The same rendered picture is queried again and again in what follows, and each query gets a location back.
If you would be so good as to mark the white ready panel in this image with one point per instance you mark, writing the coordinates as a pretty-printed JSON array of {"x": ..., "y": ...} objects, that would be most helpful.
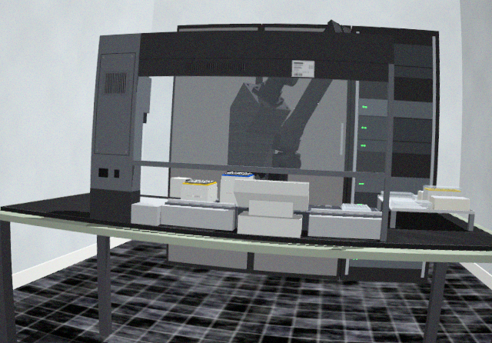
[{"x": 176, "y": 185}]

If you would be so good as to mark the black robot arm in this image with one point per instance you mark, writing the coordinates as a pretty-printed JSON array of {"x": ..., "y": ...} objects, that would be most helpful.
[{"x": 331, "y": 27}]

